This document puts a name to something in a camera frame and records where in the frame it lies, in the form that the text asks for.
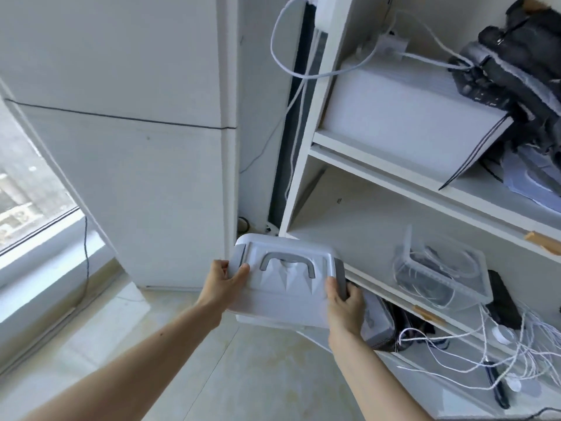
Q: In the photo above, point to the person's left hand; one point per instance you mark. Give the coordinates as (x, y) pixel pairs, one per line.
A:
(218, 288)

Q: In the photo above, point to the person's right hand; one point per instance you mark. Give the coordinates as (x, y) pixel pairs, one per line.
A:
(346, 311)

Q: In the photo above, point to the person's right thumb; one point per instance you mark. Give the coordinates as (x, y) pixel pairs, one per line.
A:
(332, 290)

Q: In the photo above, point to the person's left thumb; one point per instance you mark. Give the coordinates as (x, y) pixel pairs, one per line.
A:
(239, 273)

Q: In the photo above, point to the person's left forearm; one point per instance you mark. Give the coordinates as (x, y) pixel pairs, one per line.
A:
(127, 363)

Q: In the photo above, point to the person's right forearm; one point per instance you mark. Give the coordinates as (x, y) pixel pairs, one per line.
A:
(372, 381)

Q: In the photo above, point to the grey translucent storage box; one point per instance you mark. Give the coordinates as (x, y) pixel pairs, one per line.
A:
(377, 322)

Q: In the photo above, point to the white shelf unit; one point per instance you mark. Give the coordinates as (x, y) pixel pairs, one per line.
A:
(416, 223)

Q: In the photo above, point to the clear plastic container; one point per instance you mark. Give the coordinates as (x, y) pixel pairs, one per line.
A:
(440, 271)

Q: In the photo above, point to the large white box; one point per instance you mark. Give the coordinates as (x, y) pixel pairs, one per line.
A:
(407, 118)

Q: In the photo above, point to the black pen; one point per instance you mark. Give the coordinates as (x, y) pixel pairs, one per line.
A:
(497, 383)

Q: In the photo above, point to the window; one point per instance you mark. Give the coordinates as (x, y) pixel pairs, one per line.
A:
(30, 188)

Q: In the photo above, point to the black backpack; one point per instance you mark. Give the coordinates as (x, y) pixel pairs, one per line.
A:
(517, 70)

